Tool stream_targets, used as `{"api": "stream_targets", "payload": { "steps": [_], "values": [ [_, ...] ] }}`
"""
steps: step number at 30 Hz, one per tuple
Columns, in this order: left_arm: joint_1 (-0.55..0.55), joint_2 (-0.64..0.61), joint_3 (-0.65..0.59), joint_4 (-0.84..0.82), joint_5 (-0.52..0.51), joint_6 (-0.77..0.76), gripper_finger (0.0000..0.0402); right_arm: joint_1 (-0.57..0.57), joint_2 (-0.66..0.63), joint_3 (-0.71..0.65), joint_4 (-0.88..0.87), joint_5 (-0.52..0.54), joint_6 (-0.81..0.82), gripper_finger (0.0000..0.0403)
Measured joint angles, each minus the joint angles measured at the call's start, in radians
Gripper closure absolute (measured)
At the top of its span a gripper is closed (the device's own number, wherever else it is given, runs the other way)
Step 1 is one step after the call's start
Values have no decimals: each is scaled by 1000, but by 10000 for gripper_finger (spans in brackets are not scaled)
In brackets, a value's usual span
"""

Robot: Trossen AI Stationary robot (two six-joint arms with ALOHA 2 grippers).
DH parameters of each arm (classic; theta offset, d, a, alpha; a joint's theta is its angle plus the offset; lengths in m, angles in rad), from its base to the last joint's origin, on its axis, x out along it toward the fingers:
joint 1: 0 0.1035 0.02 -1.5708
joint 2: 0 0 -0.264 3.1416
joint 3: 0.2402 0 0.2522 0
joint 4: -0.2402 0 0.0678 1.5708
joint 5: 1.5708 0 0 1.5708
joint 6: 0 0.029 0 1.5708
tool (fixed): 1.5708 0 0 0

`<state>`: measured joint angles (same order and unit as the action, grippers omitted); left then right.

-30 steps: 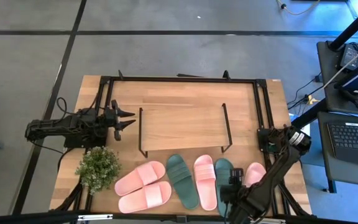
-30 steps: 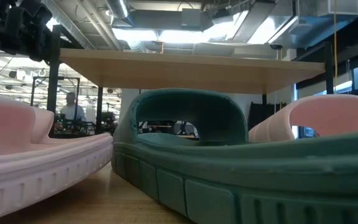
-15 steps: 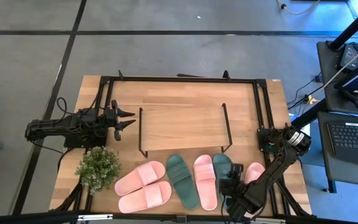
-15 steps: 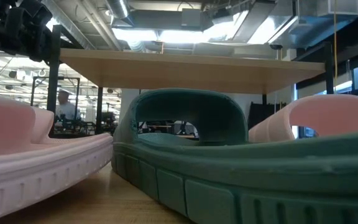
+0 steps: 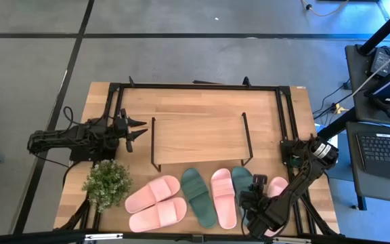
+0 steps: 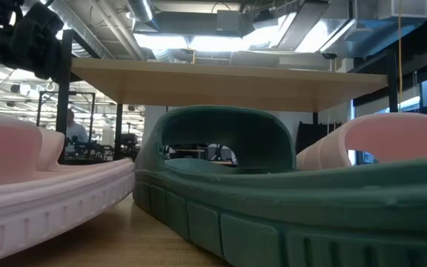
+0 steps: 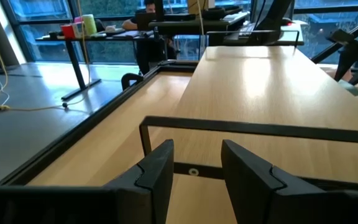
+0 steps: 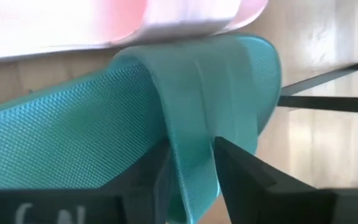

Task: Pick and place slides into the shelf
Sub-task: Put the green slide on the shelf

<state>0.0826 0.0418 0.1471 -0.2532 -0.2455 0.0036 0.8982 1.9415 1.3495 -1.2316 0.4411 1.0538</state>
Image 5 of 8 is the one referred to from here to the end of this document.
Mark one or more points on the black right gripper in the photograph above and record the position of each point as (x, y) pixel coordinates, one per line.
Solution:
(252, 200)

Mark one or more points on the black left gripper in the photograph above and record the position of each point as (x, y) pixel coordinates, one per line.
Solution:
(120, 130)

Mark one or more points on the green rubber slide sandal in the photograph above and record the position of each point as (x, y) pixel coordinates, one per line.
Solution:
(198, 198)
(240, 179)

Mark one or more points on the pink rubber slide sandal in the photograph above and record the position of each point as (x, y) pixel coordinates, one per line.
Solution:
(278, 186)
(151, 194)
(157, 215)
(223, 200)

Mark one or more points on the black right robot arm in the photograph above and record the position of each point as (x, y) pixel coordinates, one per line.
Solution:
(283, 203)

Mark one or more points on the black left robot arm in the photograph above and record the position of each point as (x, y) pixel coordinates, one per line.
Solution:
(56, 137)

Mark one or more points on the wooden shelf with black legs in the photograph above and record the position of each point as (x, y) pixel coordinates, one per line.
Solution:
(198, 142)

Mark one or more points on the green potted plant white flowers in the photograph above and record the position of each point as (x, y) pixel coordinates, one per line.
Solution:
(108, 184)

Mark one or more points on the black metal pole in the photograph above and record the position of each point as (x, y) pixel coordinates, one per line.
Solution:
(337, 123)
(384, 27)

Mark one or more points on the small white sticker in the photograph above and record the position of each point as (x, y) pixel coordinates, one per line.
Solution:
(301, 87)

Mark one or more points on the small yellow tag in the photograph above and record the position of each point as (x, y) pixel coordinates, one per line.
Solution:
(340, 109)

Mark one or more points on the grey desk with keyboard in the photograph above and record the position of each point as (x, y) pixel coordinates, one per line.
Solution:
(384, 189)

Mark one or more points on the black computer keyboard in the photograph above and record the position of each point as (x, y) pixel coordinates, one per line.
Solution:
(384, 149)

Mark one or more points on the black crossbar with silver brackets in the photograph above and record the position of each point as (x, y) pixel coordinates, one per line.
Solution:
(29, 237)

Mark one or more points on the black power adapter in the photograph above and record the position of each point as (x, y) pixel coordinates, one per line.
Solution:
(381, 59)

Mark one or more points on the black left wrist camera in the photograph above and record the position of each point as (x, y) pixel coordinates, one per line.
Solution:
(124, 113)

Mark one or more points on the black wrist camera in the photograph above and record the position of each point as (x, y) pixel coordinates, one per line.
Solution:
(259, 179)
(124, 113)

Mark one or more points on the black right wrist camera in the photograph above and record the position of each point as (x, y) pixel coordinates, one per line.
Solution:
(259, 179)

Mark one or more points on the black metal rig frame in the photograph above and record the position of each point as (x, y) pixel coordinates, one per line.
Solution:
(198, 86)

